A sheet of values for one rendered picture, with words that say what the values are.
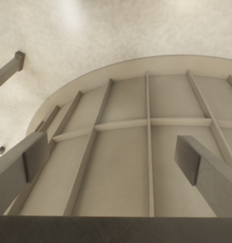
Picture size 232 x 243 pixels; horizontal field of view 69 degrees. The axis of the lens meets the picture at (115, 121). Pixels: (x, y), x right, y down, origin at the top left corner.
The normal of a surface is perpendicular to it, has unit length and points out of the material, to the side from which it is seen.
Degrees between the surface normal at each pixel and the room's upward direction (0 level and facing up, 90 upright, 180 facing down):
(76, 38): 0
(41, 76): 0
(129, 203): 90
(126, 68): 0
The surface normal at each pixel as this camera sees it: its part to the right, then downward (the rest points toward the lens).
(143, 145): -0.19, -0.77
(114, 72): -0.13, 0.64
